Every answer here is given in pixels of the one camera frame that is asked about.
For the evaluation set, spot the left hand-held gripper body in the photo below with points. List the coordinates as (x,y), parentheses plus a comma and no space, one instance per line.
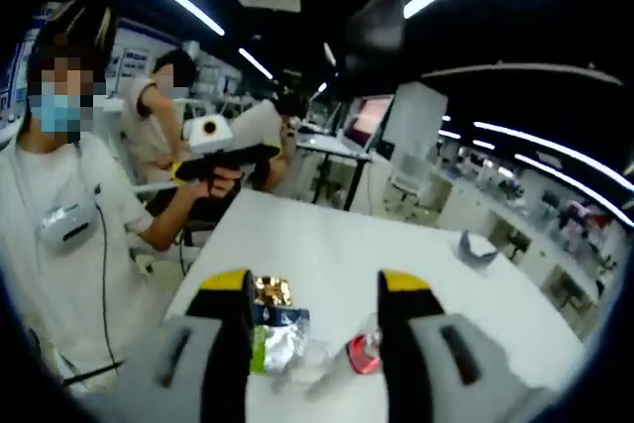
(198,133)

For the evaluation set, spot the operator in white shirt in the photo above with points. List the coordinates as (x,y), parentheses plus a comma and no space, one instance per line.
(30,289)

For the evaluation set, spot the green silver skincare sachet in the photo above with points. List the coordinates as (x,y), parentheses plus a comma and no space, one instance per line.
(277,348)

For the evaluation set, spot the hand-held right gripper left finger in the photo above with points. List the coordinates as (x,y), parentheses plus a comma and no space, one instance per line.
(198,353)

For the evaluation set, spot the gold foil skincare sachet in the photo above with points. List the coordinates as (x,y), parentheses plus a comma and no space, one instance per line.
(273,290)

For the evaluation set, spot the white desk partition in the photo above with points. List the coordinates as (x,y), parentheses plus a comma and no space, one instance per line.
(416,121)

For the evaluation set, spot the person's left hand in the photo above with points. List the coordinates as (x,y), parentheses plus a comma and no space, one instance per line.
(218,185)

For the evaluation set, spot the white blue skincare sachet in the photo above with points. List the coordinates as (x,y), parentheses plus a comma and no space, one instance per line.
(280,316)

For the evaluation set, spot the white chest device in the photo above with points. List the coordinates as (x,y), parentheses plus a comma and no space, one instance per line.
(54,225)

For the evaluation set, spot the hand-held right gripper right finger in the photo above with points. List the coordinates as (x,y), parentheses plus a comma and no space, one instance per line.
(436,358)

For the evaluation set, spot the grey curved tray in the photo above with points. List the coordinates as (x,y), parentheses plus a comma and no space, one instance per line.
(475,252)

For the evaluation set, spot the white skincare bottle red collar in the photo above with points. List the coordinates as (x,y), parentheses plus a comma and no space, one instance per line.
(364,348)

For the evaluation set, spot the pink lit monitor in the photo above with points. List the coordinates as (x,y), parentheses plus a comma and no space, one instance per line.
(369,118)

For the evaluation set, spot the standing desk black leg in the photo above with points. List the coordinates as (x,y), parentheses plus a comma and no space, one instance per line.
(359,180)

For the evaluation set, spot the black office chair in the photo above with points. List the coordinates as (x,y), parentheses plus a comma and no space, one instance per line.
(220,207)

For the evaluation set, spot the dark hanging screen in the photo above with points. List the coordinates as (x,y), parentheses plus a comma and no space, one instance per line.
(379,27)

